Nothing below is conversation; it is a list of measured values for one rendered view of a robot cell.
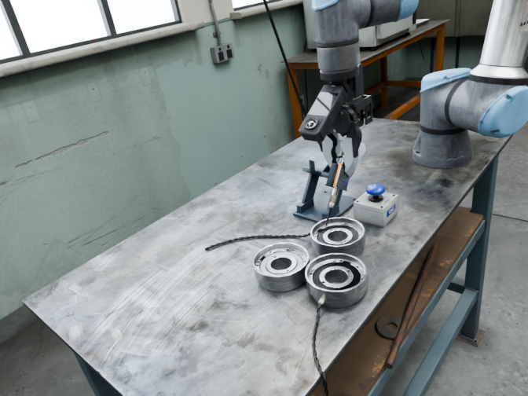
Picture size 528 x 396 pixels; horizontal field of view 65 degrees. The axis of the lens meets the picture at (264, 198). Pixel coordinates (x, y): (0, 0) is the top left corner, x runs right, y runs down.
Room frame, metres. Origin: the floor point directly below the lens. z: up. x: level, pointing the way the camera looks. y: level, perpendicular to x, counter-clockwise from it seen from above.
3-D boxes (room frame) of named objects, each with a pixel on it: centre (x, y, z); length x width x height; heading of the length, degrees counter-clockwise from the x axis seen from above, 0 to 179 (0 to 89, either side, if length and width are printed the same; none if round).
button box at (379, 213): (0.78, -0.24, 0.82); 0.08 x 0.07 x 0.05; 135
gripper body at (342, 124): (0.78, -0.18, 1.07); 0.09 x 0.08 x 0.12; 132
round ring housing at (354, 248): (0.68, -0.13, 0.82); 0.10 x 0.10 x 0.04
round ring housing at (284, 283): (0.63, -0.01, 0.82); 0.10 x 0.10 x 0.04
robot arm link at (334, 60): (0.77, -0.17, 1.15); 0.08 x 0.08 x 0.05
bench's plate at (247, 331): (0.90, -0.12, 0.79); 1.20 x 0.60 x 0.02; 135
